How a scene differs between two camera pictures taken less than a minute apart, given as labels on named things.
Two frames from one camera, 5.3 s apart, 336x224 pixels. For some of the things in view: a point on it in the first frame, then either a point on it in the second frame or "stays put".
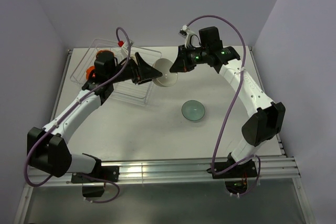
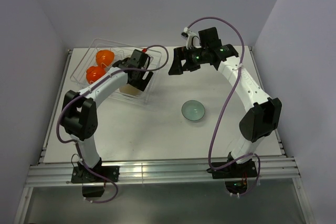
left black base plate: (109, 172) stays put
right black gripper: (180, 64) stays put
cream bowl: (163, 66) -> (129, 89)
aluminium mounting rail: (181, 169) stays put
